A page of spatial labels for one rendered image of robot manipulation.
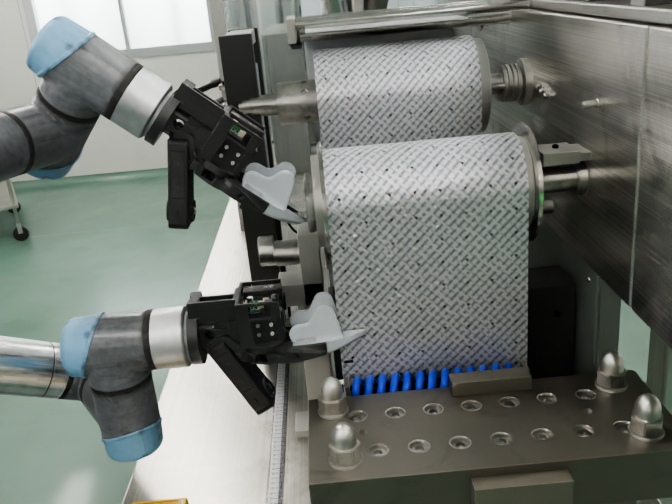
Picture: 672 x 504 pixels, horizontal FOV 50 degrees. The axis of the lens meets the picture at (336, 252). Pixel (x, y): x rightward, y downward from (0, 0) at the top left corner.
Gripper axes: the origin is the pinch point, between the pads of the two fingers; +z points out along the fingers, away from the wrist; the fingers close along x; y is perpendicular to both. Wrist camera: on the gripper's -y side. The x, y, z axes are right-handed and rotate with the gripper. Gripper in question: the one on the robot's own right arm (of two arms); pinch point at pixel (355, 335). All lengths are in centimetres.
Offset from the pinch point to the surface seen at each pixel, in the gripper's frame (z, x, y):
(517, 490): 14.3, -22.0, -7.6
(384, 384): 3.0, -3.3, -5.3
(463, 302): 13.6, -0.3, 3.3
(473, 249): 14.9, -0.2, 10.1
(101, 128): -191, 556, -63
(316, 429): -5.5, -10.4, -6.1
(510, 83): 26.9, 28.2, 24.8
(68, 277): -157, 319, -109
